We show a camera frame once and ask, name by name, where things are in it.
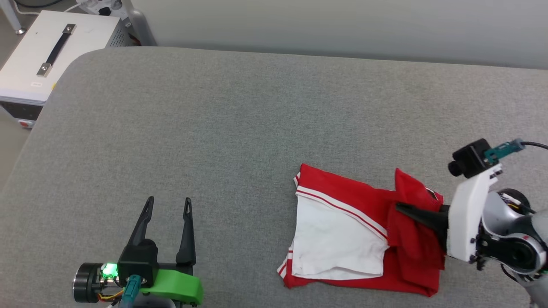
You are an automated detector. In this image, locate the red and white garment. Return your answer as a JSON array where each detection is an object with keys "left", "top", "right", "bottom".
[{"left": 276, "top": 163, "right": 447, "bottom": 298}]

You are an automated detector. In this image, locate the dark grey floor cable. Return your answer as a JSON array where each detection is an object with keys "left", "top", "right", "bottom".
[{"left": 13, "top": 0, "right": 66, "bottom": 9}]

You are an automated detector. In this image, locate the white metal equipment box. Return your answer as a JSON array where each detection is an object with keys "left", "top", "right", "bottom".
[{"left": 0, "top": 9, "right": 134, "bottom": 129}]

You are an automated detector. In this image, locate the white metal table leg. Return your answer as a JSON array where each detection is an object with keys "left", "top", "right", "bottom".
[{"left": 0, "top": 0, "right": 27, "bottom": 35}]

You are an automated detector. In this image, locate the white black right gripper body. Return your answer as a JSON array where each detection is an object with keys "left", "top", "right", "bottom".
[{"left": 446, "top": 169, "right": 504, "bottom": 262}]

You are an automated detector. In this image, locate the white floor cable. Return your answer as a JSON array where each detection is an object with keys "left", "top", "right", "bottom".
[{"left": 22, "top": 4, "right": 83, "bottom": 17}]

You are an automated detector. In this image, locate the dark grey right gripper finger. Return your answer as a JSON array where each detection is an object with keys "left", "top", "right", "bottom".
[
  {"left": 402, "top": 210, "right": 450, "bottom": 251},
  {"left": 396, "top": 204, "right": 450, "bottom": 223}
]

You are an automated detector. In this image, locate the white power strip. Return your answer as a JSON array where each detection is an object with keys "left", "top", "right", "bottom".
[{"left": 76, "top": 0, "right": 125, "bottom": 18}]

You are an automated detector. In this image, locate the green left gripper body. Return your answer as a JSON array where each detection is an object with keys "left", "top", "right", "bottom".
[{"left": 140, "top": 261, "right": 204, "bottom": 306}]

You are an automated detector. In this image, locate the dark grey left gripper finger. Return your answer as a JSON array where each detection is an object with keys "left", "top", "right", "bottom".
[
  {"left": 175, "top": 197, "right": 197, "bottom": 264},
  {"left": 128, "top": 196, "right": 155, "bottom": 249}
]

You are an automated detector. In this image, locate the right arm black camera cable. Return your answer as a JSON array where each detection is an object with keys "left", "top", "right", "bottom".
[{"left": 485, "top": 138, "right": 548, "bottom": 164}]

